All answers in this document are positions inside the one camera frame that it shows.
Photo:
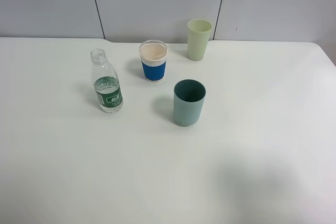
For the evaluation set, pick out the teal plastic cup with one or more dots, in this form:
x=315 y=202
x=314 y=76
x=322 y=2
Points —
x=189 y=96

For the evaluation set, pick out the clear water bottle green label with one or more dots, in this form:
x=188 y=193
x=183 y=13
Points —
x=105 y=81

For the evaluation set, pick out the white cup blue sleeve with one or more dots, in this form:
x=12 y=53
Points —
x=153 y=54

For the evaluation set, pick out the light green plastic cup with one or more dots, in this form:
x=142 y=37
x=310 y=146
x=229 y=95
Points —
x=199 y=31

